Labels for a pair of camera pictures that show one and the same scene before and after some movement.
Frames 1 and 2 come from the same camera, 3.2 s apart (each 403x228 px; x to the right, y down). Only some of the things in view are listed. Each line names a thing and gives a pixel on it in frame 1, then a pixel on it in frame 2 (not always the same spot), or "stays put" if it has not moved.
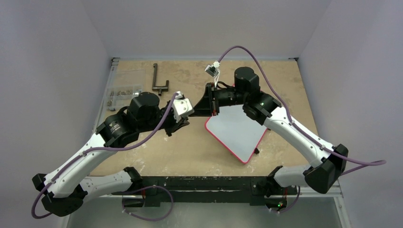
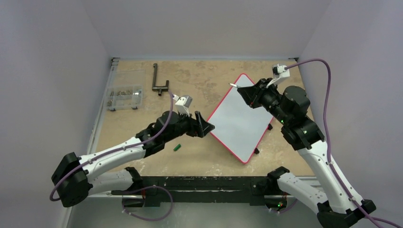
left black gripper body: x=169 y=123 to x=188 y=127
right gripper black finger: x=204 y=107 to x=250 y=94
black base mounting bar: x=252 y=189 stays put
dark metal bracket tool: x=158 y=88 stays put
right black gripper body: x=213 y=100 to x=257 y=95
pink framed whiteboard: x=240 y=132 stays put
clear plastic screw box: x=124 y=85 stays put
